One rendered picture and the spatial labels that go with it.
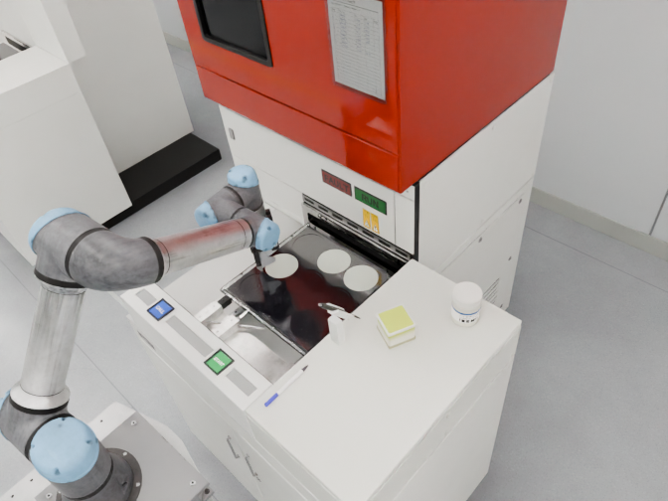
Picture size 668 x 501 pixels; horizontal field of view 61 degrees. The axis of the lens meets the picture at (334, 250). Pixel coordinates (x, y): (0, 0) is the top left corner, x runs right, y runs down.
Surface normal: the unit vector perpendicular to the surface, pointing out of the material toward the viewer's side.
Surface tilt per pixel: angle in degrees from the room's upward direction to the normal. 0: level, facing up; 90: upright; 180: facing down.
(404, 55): 90
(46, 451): 10
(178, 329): 0
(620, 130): 90
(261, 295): 0
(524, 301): 0
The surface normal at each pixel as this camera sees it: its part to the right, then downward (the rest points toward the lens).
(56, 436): 0.05, -0.64
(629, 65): -0.69, 0.56
